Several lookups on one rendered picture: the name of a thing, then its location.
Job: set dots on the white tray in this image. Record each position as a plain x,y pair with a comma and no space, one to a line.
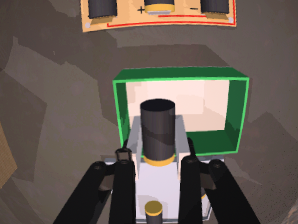
161,184

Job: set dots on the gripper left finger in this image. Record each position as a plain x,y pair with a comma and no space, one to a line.
86,203

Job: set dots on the green open box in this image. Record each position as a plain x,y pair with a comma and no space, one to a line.
213,109

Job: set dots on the dark grey cylinder with yellow top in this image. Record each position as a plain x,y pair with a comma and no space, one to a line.
159,5
158,131
102,8
203,193
153,212
215,6

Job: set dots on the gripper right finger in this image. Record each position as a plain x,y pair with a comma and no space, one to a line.
229,204

